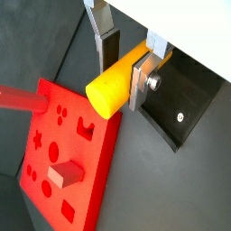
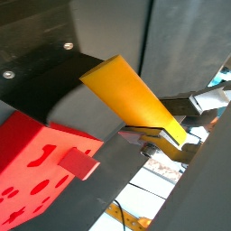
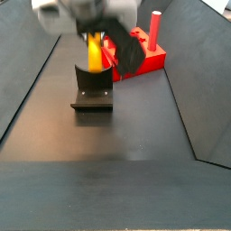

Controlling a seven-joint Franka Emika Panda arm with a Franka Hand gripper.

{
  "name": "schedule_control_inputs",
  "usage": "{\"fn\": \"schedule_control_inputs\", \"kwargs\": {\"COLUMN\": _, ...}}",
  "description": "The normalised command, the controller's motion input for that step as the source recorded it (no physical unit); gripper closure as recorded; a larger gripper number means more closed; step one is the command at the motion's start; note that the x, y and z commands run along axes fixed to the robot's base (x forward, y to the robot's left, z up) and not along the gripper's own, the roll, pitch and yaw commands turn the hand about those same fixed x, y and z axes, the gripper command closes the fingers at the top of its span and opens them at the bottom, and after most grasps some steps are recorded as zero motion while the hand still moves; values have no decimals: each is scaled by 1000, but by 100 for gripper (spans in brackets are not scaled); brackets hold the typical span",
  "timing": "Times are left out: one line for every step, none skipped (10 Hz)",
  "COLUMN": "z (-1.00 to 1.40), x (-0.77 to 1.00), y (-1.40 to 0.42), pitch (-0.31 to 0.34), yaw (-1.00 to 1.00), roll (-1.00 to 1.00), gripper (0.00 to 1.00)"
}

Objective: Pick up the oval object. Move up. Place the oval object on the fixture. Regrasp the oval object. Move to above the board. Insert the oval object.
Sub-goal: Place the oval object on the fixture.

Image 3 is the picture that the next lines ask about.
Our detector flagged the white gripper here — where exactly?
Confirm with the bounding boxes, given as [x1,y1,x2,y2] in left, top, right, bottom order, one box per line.
[31,0,142,34]

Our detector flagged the yellow oval peg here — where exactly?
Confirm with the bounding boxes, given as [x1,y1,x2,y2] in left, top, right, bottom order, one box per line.
[88,32,103,72]

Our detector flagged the black curved fixture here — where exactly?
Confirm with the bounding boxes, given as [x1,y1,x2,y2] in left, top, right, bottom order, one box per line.
[70,66,113,111]

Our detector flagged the red octagonal peg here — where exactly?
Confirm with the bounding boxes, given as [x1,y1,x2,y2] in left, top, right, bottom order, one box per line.
[148,11,162,51]

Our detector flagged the red shape sorter block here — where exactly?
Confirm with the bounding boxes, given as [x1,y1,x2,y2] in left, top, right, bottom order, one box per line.
[100,26,167,83]

